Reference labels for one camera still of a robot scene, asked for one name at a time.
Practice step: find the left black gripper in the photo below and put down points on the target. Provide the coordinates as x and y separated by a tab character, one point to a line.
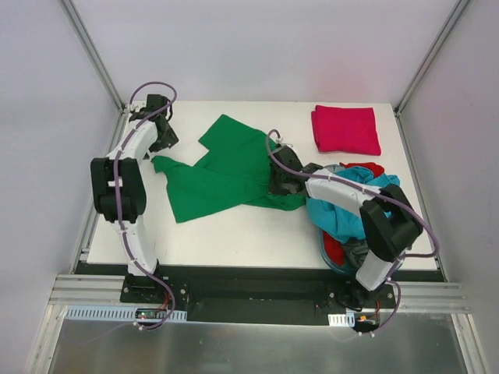
164	139

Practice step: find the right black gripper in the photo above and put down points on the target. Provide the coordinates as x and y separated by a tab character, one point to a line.
276	185

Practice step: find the green t shirt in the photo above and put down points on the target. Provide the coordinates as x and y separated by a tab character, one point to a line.
235	171

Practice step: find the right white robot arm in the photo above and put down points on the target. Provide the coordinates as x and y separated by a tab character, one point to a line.
389	222

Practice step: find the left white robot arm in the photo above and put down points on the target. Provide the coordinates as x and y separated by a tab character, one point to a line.
120	196

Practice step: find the folded pink t shirt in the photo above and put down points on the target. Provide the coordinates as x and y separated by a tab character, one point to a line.
346	130

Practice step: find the turquoise t shirt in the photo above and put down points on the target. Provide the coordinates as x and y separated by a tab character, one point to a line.
337	222

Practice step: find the red t shirt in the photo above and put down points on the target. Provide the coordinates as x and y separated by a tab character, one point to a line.
376	169

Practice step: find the grey t shirt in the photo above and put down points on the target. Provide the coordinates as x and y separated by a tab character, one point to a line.
355	251

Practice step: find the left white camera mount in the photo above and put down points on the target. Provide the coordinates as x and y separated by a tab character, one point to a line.
132	107

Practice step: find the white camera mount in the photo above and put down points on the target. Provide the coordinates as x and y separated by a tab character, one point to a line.
132	107
278	139

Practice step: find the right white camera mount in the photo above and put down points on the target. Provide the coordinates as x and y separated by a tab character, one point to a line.
278	139

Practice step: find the left aluminium frame post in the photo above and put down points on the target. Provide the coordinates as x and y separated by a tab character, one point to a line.
85	39

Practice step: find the aluminium frame post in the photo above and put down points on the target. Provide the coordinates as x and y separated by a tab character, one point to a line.
449	25
85	39

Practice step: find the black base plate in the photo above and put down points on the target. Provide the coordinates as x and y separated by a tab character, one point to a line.
276	296

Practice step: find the right white cable duct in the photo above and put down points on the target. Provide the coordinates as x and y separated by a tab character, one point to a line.
342	320

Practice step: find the right aluminium frame post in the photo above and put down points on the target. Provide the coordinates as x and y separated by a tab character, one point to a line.
449	25

